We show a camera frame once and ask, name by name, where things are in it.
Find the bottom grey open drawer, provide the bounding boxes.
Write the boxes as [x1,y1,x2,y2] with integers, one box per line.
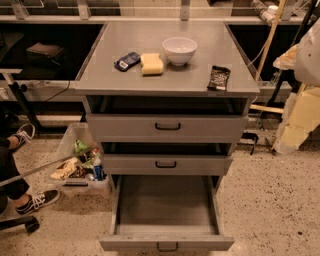
[100,175,234,252]

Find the tan crumpled snack bag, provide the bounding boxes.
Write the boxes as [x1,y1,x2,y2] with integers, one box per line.
[50,157,81,180]

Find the blue can in bin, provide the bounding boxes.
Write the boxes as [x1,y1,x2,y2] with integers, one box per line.
[93,157,103,181]

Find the middle grey drawer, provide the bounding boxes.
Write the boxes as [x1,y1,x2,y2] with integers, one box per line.
[102,154,232,176]

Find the brown box on shelf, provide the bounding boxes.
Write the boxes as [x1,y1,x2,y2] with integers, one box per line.
[26,42,64,59]

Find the white ceramic bowl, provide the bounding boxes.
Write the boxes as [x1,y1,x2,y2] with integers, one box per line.
[162,37,197,66]

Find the black cable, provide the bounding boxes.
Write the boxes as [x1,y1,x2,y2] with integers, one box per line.
[42,79,72,103]

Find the black sneaker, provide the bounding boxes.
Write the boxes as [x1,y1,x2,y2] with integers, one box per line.
[14,190,60,215]
[10,123,35,151]

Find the wooden stick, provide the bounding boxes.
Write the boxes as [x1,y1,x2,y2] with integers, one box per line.
[255,0,287,81]

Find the dark chocolate rxbar wrapper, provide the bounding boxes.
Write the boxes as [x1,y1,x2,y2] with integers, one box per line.
[207,65,231,91]

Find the person leg black trousers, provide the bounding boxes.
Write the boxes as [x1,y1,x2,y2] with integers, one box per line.
[0,135,30,213]

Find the top grey drawer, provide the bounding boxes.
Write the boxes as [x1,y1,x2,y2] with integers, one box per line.
[86,114,248,143]

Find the black sneaker far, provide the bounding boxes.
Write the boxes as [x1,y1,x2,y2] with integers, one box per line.
[10,123,35,151]

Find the clear plastic bin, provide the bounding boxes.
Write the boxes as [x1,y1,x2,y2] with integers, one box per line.
[46,122,111,197]

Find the black chair base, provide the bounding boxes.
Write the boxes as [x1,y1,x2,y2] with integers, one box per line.
[0,216,40,233]

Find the black sneaker near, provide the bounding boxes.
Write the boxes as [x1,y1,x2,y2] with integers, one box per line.
[14,190,60,215]

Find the green snack bag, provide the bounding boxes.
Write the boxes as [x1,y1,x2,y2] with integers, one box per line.
[74,140,89,153]

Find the grey metal rod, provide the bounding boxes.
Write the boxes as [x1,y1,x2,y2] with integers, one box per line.
[0,147,95,187]

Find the grey metal drawer cabinet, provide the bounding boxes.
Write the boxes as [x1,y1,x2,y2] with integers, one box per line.
[74,20,261,178]

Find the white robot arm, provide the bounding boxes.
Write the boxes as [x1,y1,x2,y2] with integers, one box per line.
[273,20,320,87]

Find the yellow sponge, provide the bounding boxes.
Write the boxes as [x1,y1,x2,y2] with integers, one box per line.
[140,53,164,75]

